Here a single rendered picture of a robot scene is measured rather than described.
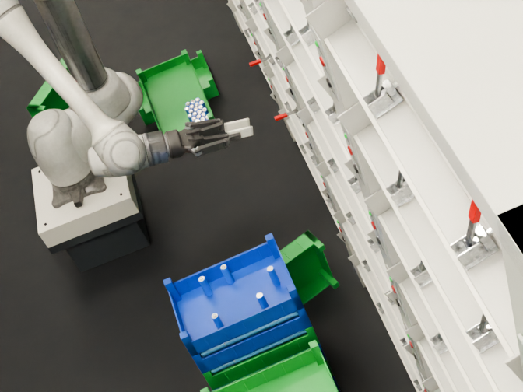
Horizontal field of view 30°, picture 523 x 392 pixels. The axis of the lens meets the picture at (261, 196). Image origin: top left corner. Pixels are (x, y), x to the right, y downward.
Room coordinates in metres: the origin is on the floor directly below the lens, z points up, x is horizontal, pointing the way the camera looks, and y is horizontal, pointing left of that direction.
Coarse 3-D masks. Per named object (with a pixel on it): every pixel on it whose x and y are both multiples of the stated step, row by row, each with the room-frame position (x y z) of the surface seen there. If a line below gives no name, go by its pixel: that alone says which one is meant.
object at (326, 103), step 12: (264, 0) 1.77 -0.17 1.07; (276, 0) 1.74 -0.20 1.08; (276, 12) 1.71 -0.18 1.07; (276, 24) 1.67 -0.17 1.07; (288, 24) 1.65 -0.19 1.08; (288, 36) 1.59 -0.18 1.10; (300, 48) 1.56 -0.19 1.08; (300, 60) 1.53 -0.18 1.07; (312, 72) 1.47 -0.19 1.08; (312, 84) 1.45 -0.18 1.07; (324, 96) 1.40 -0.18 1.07; (324, 108) 1.37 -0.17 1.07; (336, 120) 1.32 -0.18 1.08; (336, 132) 1.30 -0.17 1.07; (348, 156) 1.23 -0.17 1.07; (348, 168) 1.17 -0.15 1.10
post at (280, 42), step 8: (272, 24) 1.77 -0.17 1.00; (280, 40) 1.77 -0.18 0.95; (280, 48) 1.77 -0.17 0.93; (288, 72) 1.77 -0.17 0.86; (296, 88) 1.77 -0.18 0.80; (296, 96) 1.79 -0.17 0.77; (296, 104) 1.86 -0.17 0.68; (304, 104) 1.77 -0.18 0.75; (312, 136) 1.77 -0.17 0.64; (312, 144) 1.80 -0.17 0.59; (320, 152) 1.77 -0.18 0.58; (320, 160) 1.77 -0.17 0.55; (336, 208) 1.77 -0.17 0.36; (344, 232) 1.77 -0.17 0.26; (352, 248) 1.77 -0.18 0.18; (360, 280) 1.79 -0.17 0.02
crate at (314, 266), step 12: (300, 240) 1.86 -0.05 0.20; (312, 240) 1.85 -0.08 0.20; (288, 252) 1.84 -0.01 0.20; (300, 252) 1.82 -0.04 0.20; (312, 252) 1.88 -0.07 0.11; (288, 264) 1.86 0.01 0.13; (300, 264) 1.87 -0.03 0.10; (312, 264) 1.88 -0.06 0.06; (324, 264) 1.86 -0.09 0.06; (300, 276) 1.86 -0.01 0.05; (312, 276) 1.87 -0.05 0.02; (324, 276) 1.85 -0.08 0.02; (300, 288) 1.86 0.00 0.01; (312, 288) 1.84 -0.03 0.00; (324, 288) 1.83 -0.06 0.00
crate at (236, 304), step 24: (216, 264) 1.67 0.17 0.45; (240, 264) 1.67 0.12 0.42; (264, 264) 1.65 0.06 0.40; (168, 288) 1.66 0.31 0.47; (192, 288) 1.67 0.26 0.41; (216, 288) 1.65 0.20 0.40; (240, 288) 1.61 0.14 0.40; (264, 288) 1.58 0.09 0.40; (288, 288) 1.49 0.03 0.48; (192, 312) 1.60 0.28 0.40; (216, 312) 1.57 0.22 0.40; (240, 312) 1.54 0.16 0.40; (264, 312) 1.48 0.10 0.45; (288, 312) 1.48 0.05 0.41; (192, 336) 1.53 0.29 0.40; (216, 336) 1.48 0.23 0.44
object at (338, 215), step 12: (336, 216) 1.77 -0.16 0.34; (348, 228) 1.75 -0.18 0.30; (360, 252) 1.65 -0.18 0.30; (372, 276) 1.56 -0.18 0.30; (384, 300) 1.47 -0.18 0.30; (384, 312) 1.44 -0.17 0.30; (396, 324) 1.39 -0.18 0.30; (396, 336) 1.37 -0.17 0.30; (408, 360) 1.29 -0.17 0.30; (420, 384) 1.22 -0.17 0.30
